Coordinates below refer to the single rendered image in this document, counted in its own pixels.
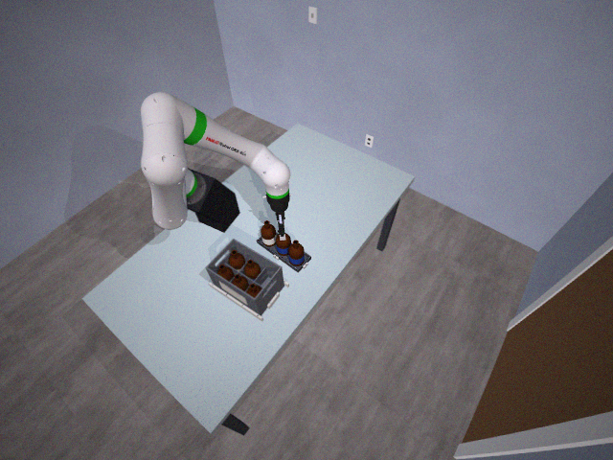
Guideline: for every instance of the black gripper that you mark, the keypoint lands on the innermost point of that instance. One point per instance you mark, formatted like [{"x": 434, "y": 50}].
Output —
[{"x": 280, "y": 218}]

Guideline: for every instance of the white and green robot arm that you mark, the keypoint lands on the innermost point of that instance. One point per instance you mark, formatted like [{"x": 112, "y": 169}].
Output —
[{"x": 166, "y": 120}]

